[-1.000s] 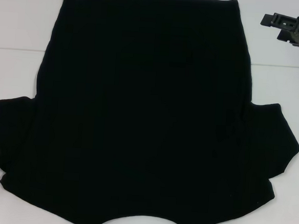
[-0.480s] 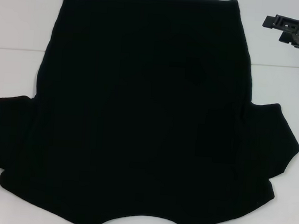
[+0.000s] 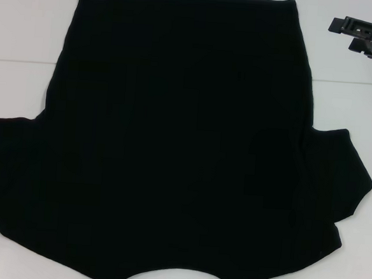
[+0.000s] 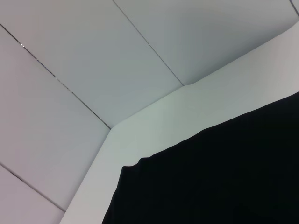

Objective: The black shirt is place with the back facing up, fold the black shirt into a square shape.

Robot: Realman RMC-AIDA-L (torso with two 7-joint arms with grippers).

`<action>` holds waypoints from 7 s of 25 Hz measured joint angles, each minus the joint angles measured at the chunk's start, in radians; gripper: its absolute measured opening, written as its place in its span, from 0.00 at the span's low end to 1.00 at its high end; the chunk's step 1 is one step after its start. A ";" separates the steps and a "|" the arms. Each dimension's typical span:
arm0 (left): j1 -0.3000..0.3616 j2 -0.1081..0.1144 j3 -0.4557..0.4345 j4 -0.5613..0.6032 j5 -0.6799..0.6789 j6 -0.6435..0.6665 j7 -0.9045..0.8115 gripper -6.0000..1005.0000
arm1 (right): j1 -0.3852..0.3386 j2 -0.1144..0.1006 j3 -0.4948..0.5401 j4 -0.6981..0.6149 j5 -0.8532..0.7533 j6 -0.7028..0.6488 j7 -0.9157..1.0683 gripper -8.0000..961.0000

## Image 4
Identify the black t-shirt with FREE print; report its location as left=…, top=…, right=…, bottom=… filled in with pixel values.
left=101, top=91, right=299, bottom=224

